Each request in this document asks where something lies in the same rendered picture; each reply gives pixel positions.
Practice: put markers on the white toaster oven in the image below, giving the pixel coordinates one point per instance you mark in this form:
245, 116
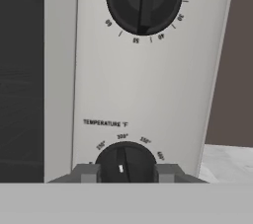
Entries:
131, 83

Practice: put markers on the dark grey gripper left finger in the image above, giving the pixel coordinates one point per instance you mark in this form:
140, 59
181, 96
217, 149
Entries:
86, 172

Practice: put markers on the black timer knob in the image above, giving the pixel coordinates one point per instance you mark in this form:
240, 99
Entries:
144, 1

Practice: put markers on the dark glass toaster oven door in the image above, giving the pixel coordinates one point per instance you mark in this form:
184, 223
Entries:
21, 76

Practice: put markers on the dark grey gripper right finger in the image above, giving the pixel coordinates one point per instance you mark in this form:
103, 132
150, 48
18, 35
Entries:
168, 172

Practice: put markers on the black temperature knob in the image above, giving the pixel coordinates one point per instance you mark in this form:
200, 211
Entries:
125, 162

